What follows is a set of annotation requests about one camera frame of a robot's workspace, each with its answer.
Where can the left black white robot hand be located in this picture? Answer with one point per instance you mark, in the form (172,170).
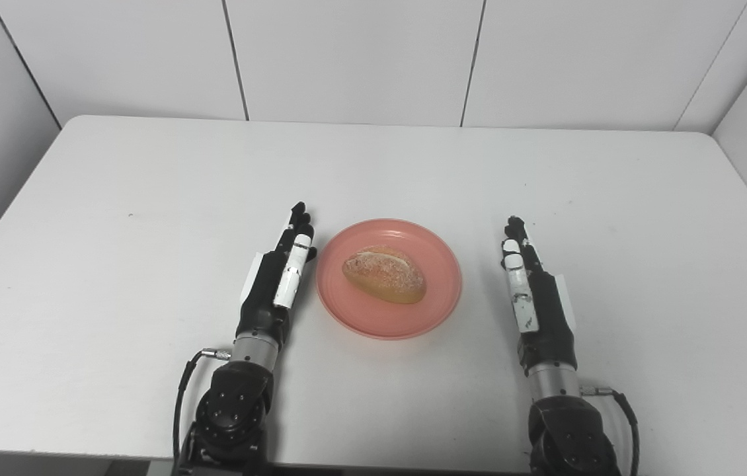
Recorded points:
(264,297)

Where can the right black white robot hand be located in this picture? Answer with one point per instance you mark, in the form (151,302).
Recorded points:
(549,317)

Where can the brown bread roll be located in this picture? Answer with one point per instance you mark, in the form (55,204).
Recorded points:
(385,274)

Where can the pink round plate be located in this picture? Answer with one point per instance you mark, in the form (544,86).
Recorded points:
(387,317)

